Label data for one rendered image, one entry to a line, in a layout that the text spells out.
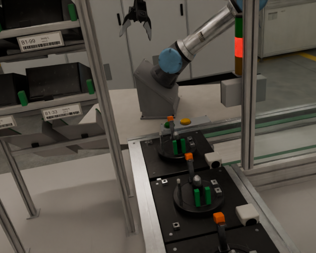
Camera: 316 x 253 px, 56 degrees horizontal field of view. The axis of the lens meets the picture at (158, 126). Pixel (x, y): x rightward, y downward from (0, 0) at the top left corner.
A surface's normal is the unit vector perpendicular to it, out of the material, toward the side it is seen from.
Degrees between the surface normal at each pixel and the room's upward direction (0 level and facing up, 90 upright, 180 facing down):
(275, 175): 90
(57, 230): 0
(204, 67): 90
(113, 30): 90
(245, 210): 0
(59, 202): 0
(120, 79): 90
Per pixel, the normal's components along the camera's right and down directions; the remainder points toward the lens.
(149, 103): -0.16, 0.48
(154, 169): -0.12, -0.88
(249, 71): 0.17, 0.44
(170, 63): -0.42, 0.40
